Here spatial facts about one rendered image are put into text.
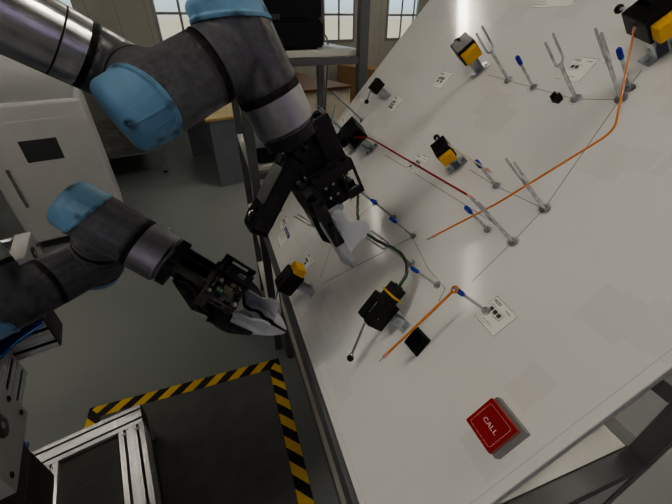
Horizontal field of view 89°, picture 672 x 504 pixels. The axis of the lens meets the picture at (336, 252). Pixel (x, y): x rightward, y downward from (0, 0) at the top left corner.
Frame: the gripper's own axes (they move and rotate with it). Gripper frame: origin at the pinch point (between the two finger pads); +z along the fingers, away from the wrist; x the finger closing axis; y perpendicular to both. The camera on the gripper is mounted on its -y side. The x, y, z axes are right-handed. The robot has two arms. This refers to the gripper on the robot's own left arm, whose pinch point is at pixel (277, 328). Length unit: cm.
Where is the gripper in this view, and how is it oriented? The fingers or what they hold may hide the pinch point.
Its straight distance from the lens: 59.9
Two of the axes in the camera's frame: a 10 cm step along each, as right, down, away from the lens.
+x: 3.3, -7.6, 5.6
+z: 7.9, 5.5, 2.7
